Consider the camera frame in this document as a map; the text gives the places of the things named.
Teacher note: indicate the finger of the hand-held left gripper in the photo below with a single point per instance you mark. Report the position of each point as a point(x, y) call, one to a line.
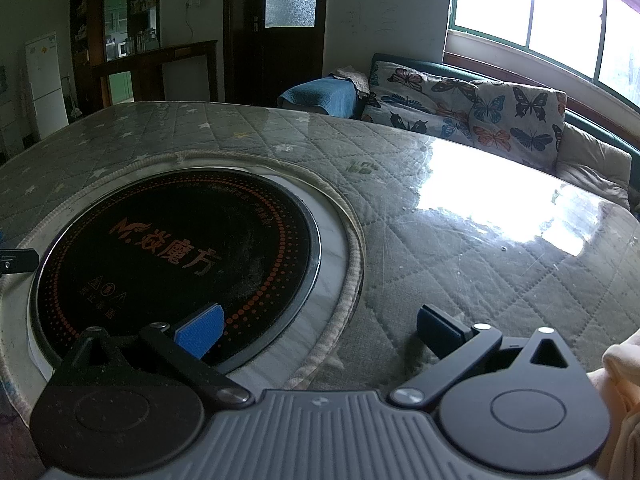
point(20, 260)

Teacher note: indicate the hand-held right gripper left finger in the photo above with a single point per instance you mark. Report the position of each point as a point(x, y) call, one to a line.
point(200, 332)

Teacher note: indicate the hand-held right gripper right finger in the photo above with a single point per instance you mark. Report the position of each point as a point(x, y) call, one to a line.
point(435, 331)

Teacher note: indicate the cream garment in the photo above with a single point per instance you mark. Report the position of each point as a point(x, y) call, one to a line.
point(620, 410)

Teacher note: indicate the round black induction cooktop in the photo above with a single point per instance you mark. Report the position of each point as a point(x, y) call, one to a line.
point(175, 240)

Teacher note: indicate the white refrigerator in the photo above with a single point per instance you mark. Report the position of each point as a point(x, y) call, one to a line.
point(47, 85)

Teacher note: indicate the butterfly print cushion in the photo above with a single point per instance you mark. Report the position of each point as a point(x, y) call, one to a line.
point(525, 120)
point(415, 85)

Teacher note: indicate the white microwave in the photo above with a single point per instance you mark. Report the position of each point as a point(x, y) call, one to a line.
point(116, 50)

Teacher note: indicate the beige cushion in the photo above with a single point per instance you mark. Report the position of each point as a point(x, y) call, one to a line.
point(595, 160)

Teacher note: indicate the dark wooden counter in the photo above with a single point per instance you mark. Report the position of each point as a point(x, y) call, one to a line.
point(150, 60)

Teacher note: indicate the dark wooden shelf cabinet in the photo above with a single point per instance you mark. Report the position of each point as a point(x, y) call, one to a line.
point(95, 10)

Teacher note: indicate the blue pillow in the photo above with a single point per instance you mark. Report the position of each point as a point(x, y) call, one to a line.
point(320, 95)

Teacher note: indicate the teal sofa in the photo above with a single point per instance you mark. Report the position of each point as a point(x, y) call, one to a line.
point(450, 67)

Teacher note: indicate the beige towel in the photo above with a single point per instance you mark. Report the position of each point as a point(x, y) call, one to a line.
point(352, 79)

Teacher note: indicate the dark wooden door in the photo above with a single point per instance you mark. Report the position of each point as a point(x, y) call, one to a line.
point(250, 50)

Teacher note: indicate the green framed window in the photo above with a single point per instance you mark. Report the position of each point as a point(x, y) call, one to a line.
point(550, 5)

